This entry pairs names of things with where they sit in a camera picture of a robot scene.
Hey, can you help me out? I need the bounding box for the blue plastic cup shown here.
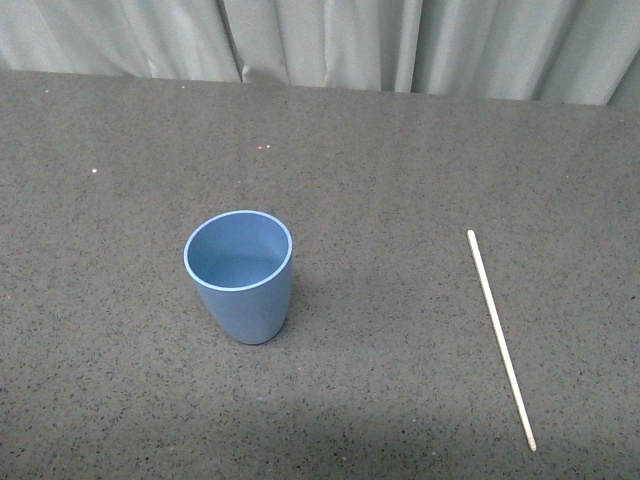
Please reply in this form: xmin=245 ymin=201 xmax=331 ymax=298
xmin=183 ymin=210 xmax=293 ymax=345

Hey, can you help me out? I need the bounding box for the grey-green curtain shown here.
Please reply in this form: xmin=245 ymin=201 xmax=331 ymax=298
xmin=1 ymin=1 xmax=639 ymax=109

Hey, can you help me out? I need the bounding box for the white chopstick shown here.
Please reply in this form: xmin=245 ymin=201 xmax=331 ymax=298
xmin=466 ymin=230 xmax=537 ymax=452

